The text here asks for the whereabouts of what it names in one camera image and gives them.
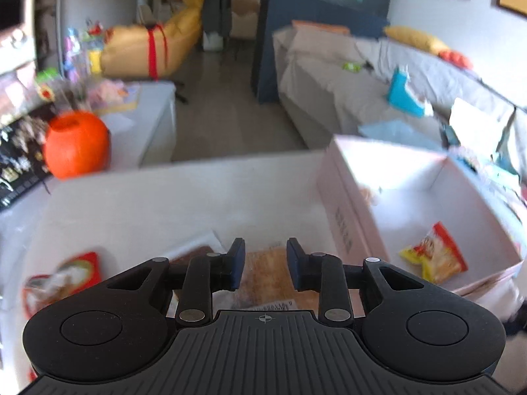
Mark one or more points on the grey covered sofa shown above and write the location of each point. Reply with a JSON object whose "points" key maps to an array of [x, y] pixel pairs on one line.
{"points": [[321, 90]]}

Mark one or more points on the yellow red snack packet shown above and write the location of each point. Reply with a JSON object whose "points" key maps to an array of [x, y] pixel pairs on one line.
{"points": [[436, 255]]}

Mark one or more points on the cyan packet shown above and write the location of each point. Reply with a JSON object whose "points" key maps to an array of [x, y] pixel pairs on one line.
{"points": [[401, 96]]}

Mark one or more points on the orange pumpkin bucket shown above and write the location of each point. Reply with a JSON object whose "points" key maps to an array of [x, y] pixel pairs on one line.
{"points": [[76, 148]]}

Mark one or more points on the white plastic bag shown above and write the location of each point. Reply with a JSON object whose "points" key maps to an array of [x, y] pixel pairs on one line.
{"points": [[473, 123]]}

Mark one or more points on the light blue cloth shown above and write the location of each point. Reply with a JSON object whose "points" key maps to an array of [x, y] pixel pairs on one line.
{"points": [[391, 131]]}

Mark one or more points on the brown bread packet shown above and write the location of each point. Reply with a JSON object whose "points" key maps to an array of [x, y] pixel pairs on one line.
{"points": [[263, 271]]}

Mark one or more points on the pink plastic bag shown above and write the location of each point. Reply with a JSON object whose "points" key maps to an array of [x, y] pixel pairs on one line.
{"points": [[109, 92]]}

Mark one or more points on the brown cardboard box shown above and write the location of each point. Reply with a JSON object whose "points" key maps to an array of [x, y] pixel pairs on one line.
{"points": [[245, 18]]}

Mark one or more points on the black tray of trinkets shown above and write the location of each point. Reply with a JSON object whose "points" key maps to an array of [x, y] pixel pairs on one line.
{"points": [[20, 160]]}

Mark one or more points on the white low cabinet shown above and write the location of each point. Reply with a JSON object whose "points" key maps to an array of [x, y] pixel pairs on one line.
{"points": [[156, 123]]}

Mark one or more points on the colourful toy pile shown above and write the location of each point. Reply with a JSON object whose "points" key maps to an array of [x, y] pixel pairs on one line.
{"points": [[80, 49]]}

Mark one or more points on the yellow cushion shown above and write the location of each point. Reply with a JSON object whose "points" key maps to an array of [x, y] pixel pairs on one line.
{"points": [[416, 39]]}

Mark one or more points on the yellow bag with red ribbon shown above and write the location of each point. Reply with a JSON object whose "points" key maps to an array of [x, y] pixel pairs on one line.
{"points": [[127, 49]]}

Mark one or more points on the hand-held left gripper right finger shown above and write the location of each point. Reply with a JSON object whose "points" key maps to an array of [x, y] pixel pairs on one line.
{"points": [[295, 263]]}

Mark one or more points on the white cardboard box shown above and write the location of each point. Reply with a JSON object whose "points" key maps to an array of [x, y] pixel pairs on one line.
{"points": [[411, 197]]}

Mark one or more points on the dark hanging jacket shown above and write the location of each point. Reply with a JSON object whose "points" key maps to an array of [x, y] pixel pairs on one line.
{"points": [[216, 4]]}

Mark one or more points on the peach pillow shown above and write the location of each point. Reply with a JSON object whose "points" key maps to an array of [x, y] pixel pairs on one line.
{"points": [[321, 28]]}

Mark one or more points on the dark blue board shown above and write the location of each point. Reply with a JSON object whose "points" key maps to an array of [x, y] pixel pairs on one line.
{"points": [[271, 28]]}

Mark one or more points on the orange cushion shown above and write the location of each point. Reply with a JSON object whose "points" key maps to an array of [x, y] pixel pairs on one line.
{"points": [[457, 59]]}

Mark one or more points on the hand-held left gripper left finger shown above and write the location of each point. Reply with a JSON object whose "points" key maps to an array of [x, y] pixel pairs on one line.
{"points": [[236, 263]]}

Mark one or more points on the red snack packet with picture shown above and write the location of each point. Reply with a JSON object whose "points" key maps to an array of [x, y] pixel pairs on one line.
{"points": [[78, 267]]}

